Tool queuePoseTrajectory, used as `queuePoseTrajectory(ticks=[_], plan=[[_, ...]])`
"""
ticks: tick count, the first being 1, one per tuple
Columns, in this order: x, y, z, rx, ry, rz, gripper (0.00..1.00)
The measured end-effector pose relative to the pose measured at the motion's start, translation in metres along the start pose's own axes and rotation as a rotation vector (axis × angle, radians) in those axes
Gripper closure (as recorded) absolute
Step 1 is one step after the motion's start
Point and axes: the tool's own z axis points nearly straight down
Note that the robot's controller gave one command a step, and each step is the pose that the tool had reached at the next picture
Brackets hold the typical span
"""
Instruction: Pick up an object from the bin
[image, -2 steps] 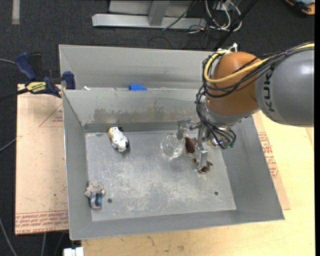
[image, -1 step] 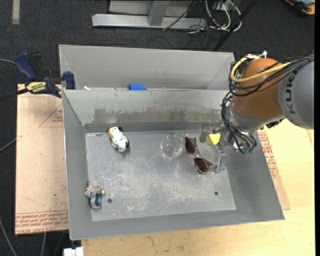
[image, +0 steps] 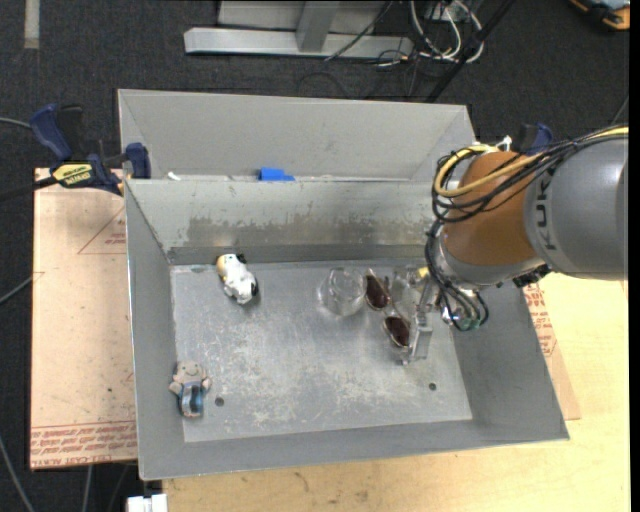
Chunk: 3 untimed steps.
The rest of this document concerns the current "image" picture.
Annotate grey metal bin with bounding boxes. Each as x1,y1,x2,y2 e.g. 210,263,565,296
117,88,571,482

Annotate white and black toy animal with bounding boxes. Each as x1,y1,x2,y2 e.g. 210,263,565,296
215,252,260,306

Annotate clear glass cup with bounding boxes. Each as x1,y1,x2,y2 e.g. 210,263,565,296
317,266,368,317

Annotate brown-lens sunglasses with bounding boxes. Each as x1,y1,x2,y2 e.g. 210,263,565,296
363,268,413,350

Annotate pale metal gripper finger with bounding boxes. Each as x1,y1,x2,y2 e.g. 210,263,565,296
414,319,434,361
398,325,419,367

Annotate brown cardboard board, red print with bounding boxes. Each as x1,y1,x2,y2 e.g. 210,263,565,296
29,167,582,472

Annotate grey and blue toy figure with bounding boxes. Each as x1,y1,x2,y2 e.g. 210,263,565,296
168,360,213,419

